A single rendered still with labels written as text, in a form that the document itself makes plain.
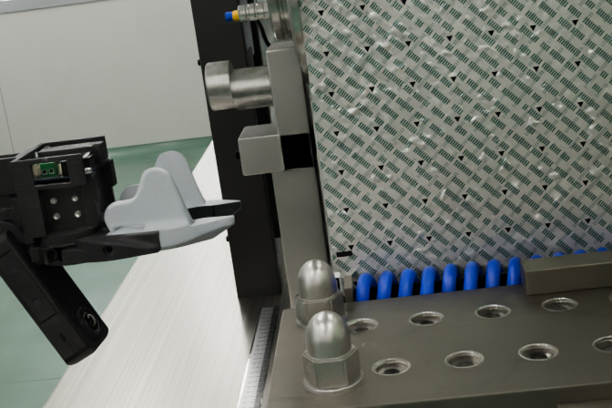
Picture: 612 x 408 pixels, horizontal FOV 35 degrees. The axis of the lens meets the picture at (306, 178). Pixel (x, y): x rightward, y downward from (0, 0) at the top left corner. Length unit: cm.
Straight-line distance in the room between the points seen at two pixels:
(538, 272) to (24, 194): 37
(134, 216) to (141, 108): 581
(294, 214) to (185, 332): 28
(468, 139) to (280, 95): 16
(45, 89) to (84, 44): 40
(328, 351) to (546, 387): 12
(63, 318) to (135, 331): 33
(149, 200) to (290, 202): 15
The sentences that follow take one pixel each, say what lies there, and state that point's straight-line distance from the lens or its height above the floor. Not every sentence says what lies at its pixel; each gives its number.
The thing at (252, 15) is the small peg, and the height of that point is 123.
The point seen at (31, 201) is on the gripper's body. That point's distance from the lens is 73.
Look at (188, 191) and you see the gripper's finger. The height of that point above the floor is 111.
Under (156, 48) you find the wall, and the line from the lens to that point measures 644.
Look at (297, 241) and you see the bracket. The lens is 83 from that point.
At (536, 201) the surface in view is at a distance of 74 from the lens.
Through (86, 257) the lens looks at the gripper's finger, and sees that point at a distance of 72.
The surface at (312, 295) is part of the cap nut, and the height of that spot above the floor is 105.
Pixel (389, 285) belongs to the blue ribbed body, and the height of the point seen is 104.
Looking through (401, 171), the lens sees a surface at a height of 111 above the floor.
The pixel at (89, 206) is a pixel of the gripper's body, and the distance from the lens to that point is 73.
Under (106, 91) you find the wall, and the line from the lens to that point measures 655.
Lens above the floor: 129
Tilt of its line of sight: 14 degrees down
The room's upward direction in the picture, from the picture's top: 8 degrees counter-clockwise
